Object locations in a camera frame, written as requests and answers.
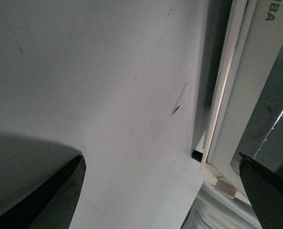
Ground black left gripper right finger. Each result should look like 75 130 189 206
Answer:
239 153 283 229

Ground cream oven door with window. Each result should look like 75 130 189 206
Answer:
212 0 283 197

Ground cream toaster oven body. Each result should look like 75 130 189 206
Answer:
182 0 261 229

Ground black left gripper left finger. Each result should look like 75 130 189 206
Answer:
0 155 86 229

